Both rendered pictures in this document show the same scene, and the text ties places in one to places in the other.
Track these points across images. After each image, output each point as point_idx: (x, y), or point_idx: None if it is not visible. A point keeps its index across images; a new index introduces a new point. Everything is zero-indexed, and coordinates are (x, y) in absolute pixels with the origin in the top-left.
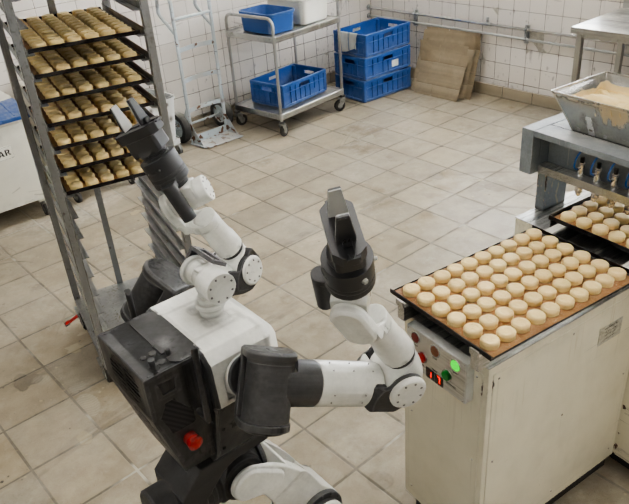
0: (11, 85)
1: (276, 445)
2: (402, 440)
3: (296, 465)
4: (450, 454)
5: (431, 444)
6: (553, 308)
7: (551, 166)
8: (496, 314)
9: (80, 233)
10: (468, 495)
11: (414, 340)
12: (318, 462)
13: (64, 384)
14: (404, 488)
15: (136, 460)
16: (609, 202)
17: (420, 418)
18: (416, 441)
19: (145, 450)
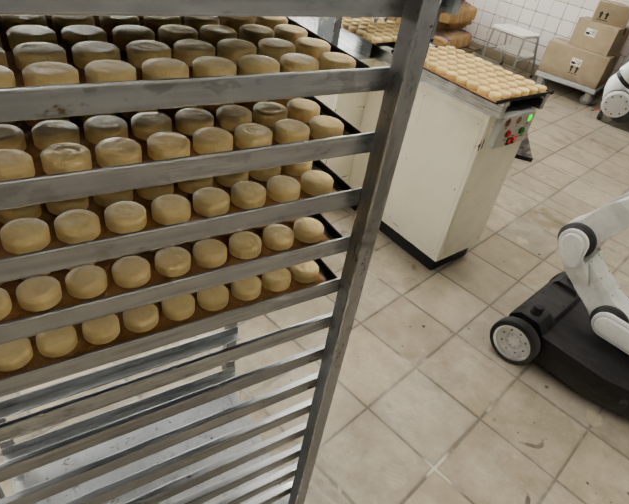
0: None
1: (610, 203)
2: (368, 267)
3: (627, 193)
4: (487, 192)
5: (474, 201)
6: (499, 67)
7: None
8: (513, 80)
9: (309, 351)
10: (489, 207)
11: (507, 125)
12: (398, 316)
13: None
14: (415, 273)
15: (420, 472)
16: (396, 17)
17: (472, 190)
18: (462, 212)
19: (404, 464)
